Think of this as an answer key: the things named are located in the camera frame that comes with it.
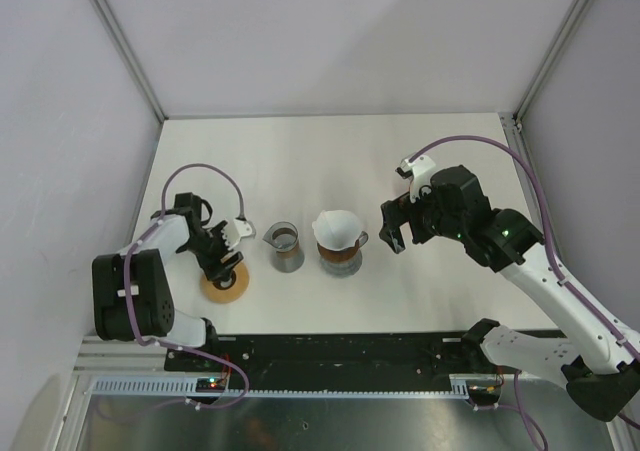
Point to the clear ribbed glass server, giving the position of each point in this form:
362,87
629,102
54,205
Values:
343,269

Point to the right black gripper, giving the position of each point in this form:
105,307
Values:
395,213

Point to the white paper cone filter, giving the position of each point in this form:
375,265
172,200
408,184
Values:
337,230

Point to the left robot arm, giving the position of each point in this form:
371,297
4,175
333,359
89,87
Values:
132,298

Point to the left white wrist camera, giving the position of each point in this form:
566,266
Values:
236,230

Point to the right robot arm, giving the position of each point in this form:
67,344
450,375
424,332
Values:
511,246

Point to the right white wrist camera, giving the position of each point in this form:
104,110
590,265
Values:
418,172

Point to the aluminium corner post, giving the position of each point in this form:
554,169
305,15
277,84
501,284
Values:
116,34
569,25

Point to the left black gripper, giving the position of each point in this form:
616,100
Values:
223,272

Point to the right aluminium corner post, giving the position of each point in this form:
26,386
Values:
569,25

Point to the left aluminium corner post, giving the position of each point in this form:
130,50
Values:
116,34

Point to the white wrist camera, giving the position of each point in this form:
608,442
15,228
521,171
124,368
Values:
236,230
418,172

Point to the grey glass carafe with collar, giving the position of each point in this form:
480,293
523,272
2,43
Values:
287,255

